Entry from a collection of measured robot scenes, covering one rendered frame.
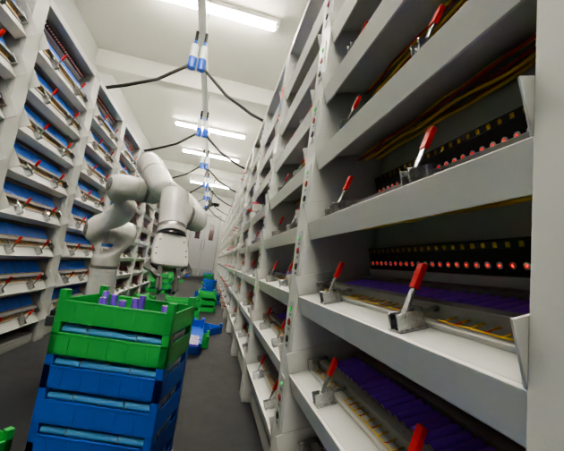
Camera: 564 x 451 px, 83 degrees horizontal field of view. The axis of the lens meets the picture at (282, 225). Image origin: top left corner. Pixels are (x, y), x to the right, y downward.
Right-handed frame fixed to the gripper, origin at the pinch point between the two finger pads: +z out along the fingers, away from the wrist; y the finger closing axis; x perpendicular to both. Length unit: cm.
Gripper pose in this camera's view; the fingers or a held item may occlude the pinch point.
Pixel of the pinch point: (166, 285)
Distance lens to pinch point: 94.8
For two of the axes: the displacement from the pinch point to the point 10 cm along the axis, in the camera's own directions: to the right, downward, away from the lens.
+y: -8.6, -1.8, -4.7
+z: 0.9, 8.7, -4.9
